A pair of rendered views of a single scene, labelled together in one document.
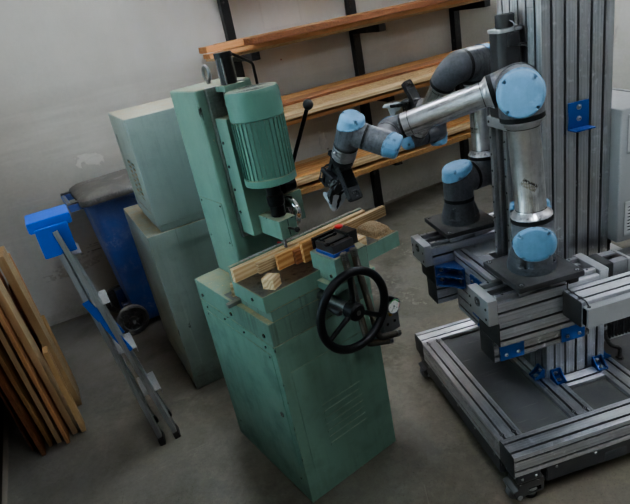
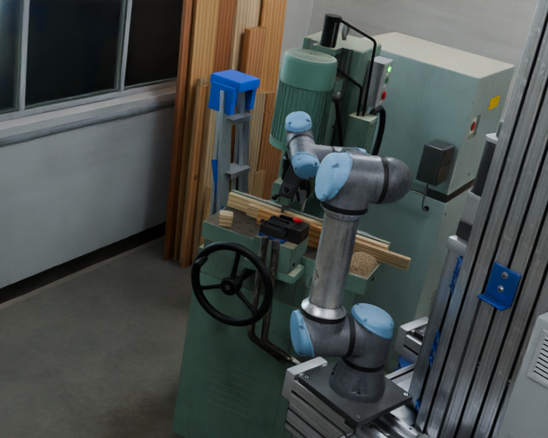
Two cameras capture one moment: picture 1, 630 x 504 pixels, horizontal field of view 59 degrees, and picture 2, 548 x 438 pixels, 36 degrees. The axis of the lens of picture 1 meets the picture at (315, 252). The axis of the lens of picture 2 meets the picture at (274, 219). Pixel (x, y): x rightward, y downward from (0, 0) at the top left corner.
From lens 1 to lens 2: 2.04 m
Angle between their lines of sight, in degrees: 48
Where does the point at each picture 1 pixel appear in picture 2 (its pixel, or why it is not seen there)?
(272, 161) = (282, 124)
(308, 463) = (182, 394)
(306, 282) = (246, 242)
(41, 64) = not seen: outside the picture
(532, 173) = (318, 261)
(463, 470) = not seen: outside the picture
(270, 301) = (208, 229)
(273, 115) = (298, 87)
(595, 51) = (547, 226)
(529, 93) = (325, 178)
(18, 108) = not seen: outside the picture
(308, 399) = (204, 341)
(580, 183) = (481, 368)
